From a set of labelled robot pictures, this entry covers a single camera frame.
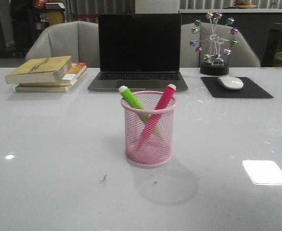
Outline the pink marker pen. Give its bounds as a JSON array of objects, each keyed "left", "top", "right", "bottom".
[{"left": 136, "top": 84, "right": 176, "bottom": 151}]

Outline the green marker pen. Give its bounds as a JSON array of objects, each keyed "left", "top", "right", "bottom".
[{"left": 119, "top": 86, "right": 150, "bottom": 123}]

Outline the pink mesh pen holder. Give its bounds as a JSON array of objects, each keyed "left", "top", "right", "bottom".
[{"left": 121, "top": 90, "right": 177, "bottom": 167}]

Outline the grey open laptop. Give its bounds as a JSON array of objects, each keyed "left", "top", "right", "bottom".
[{"left": 88, "top": 13, "right": 188, "bottom": 91}]

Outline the orange middle book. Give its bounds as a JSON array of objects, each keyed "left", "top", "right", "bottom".
[{"left": 20, "top": 62, "right": 87, "bottom": 87}]

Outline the ferris wheel desk ornament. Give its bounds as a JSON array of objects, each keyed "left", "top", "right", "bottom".
[{"left": 189, "top": 12, "right": 239, "bottom": 76}]

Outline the grey right armchair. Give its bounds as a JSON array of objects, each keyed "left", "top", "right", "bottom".
[{"left": 180, "top": 22, "right": 260, "bottom": 68}]

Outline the grey armchair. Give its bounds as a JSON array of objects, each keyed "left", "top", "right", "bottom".
[
  {"left": 180, "top": 22, "right": 260, "bottom": 68},
  {"left": 25, "top": 21, "right": 100, "bottom": 68}
]

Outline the white computer mouse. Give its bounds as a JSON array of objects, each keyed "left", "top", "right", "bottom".
[{"left": 218, "top": 76, "right": 244, "bottom": 90}]

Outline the grey left armchair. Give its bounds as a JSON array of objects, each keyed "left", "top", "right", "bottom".
[{"left": 25, "top": 21, "right": 100, "bottom": 68}]

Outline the yellow top book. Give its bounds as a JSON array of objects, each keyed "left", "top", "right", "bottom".
[{"left": 5, "top": 56, "right": 72, "bottom": 84}]

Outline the black mouse pad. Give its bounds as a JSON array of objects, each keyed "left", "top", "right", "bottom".
[{"left": 201, "top": 77, "right": 273, "bottom": 99}]

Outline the white bottom book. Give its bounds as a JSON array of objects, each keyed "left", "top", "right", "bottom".
[{"left": 15, "top": 73, "right": 87, "bottom": 92}]

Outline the fruit bowl on counter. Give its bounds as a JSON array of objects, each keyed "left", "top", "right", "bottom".
[{"left": 234, "top": 0, "right": 257, "bottom": 9}]

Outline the dark glass side table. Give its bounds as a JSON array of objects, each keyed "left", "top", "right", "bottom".
[{"left": 261, "top": 23, "right": 282, "bottom": 67}]

